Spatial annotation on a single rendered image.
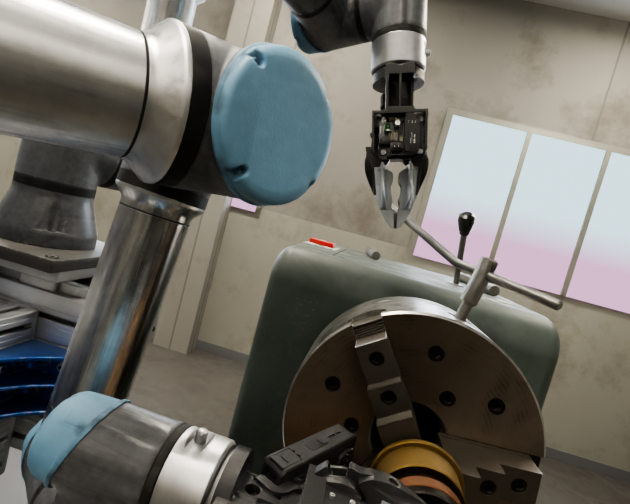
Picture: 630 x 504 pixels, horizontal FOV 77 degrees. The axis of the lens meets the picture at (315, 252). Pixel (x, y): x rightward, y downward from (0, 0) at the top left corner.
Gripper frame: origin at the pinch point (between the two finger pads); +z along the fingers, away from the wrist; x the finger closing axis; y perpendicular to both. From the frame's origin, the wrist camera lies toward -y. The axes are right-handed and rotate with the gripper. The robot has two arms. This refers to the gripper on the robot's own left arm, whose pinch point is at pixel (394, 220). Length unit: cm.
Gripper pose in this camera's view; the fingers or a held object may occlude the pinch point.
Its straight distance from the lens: 59.2
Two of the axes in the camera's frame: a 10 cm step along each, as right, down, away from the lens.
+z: -0.1, 10.0, 0.4
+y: -1.5, 0.4, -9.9
